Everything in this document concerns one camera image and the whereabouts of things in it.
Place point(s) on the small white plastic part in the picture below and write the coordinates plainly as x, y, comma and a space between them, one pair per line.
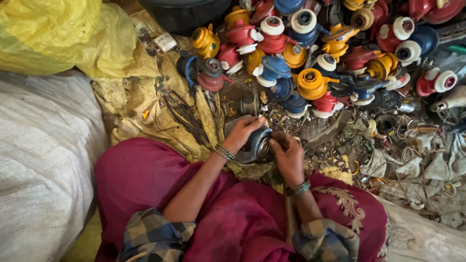
165, 42

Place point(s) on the person's right fingers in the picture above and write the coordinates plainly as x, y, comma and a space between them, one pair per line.
279, 141

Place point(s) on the person's left hand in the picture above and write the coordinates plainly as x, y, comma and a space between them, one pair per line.
241, 134

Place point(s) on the black plastic tub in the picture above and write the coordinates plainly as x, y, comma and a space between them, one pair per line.
185, 14

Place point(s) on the flat white woven sack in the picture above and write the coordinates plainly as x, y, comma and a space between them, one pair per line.
426, 236

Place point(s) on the person's left fingers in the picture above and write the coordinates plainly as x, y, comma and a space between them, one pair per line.
257, 122

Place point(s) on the pile of coloured gas regulators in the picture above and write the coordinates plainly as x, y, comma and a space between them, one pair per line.
309, 54

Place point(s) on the person's right hand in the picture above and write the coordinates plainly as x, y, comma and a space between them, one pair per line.
289, 160

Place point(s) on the grey metal regulator body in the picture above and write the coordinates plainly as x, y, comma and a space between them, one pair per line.
249, 105
449, 100

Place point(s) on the large white woven sack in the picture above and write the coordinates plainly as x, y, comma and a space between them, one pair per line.
43, 156

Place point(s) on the blue gas regulator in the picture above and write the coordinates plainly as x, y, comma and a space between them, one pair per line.
255, 146

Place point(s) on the person's maroon garment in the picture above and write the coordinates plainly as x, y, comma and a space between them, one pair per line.
240, 214

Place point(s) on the green bead bangles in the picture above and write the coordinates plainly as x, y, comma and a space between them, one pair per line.
297, 188
225, 153

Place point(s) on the dark curved metal blade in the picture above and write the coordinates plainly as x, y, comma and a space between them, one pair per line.
327, 130

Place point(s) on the yellow plastic bag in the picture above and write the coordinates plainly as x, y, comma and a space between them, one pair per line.
54, 32

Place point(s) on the checked sleeve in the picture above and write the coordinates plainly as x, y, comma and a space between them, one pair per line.
156, 233
326, 242

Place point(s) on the dirty yellow sheet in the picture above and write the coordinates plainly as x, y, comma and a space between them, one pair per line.
145, 109

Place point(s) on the heap of scrap metal parts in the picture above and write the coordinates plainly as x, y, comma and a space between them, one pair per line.
396, 156

